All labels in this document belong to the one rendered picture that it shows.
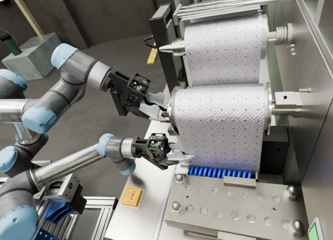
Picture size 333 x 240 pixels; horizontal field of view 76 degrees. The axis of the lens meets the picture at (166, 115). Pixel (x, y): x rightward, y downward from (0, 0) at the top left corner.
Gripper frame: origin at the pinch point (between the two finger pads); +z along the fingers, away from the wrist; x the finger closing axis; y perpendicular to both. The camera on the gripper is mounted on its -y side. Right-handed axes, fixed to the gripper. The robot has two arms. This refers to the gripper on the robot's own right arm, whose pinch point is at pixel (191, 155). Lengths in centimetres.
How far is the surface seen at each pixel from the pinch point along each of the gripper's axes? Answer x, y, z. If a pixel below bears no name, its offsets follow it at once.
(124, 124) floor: 112, -109, -121
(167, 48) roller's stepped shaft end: 29.6, 25.1, -10.0
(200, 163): -0.2, -3.8, 2.7
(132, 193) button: -9.2, -16.6, -25.5
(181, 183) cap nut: -8.4, -4.6, -2.6
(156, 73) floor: 222, -109, -112
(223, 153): -0.3, 3.0, 10.9
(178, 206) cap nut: -16.7, -2.3, -1.4
